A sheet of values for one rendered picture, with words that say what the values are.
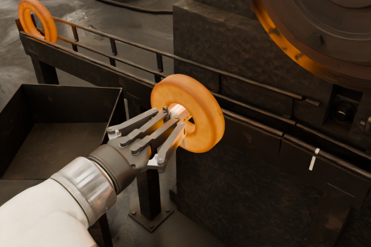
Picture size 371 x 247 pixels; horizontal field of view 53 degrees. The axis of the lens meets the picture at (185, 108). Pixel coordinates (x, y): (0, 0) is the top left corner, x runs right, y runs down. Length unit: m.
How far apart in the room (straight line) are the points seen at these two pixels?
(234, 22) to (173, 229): 0.89
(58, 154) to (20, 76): 1.55
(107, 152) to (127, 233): 0.98
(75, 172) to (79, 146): 0.45
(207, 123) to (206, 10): 0.41
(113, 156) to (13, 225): 0.16
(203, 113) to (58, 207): 0.27
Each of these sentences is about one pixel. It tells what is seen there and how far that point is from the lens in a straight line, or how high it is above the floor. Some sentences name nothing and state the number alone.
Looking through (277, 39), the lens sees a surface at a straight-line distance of 0.74.
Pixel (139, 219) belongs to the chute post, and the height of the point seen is 0.01.
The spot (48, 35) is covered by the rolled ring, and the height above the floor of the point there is 0.64.
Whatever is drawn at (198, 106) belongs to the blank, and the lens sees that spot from 0.63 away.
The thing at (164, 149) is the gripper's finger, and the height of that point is 0.85.
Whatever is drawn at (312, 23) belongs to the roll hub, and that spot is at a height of 1.02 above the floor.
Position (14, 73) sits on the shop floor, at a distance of 2.55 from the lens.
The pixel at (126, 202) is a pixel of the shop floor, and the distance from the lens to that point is 1.61.
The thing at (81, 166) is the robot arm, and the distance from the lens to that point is 0.55.
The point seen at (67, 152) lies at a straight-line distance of 0.98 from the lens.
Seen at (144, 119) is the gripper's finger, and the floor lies 0.85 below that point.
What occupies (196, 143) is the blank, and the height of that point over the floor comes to 0.78.
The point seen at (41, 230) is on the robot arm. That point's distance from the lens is 0.50.
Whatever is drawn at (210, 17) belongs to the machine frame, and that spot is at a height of 0.87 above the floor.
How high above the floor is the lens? 1.26
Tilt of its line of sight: 38 degrees down
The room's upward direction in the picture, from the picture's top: straight up
